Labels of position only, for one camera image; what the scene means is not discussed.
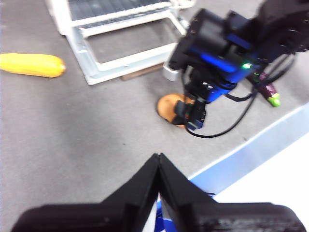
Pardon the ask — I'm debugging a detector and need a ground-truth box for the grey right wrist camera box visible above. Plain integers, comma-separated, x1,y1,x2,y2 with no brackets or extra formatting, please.
163,61,182,82

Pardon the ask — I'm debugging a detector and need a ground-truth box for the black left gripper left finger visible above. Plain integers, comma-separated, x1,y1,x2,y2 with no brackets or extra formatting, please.
11,153,160,232

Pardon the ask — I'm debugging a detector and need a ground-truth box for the yellow corn cob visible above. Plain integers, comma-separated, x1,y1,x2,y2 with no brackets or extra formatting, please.
0,53,67,78

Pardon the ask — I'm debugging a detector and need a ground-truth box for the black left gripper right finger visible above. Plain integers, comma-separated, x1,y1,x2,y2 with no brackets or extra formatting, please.
159,153,305,232

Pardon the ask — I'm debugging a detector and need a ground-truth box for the brown potato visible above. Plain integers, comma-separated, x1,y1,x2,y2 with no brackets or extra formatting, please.
156,93,195,129

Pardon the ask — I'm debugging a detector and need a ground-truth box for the purple eggplant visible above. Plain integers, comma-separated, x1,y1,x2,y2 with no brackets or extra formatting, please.
251,72,282,108

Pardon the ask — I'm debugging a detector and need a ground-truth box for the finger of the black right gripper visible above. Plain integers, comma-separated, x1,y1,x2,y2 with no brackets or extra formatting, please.
173,101,191,124
186,100,207,129

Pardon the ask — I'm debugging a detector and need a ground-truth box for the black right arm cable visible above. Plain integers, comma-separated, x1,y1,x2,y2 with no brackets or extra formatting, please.
184,52,296,139

